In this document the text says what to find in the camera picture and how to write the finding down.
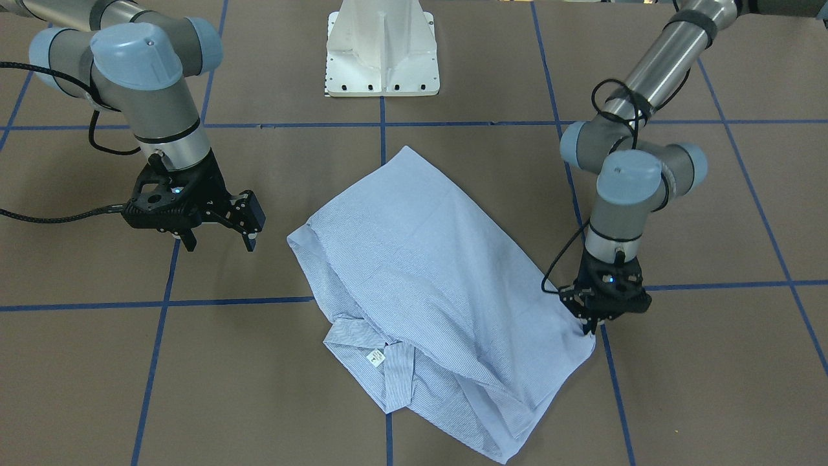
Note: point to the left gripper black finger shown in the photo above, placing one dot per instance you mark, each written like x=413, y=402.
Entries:
x=589, y=325

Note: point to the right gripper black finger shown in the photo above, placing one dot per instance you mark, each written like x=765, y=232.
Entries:
x=241, y=213
x=188, y=239

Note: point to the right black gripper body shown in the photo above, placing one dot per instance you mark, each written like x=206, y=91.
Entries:
x=209, y=183

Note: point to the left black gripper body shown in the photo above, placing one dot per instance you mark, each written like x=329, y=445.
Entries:
x=584, y=303

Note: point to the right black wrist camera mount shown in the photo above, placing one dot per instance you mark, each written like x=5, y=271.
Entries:
x=167, y=202

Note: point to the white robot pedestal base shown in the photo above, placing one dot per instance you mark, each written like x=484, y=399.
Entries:
x=381, y=48

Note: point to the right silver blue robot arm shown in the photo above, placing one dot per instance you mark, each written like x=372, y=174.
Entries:
x=134, y=61

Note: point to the blue striped button shirt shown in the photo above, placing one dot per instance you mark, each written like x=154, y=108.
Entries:
x=435, y=309

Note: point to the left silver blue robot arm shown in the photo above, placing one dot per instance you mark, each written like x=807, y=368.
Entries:
x=634, y=177

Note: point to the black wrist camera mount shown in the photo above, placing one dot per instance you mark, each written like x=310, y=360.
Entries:
x=167, y=202
x=611, y=288

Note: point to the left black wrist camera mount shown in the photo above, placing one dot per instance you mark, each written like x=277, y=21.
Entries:
x=611, y=288

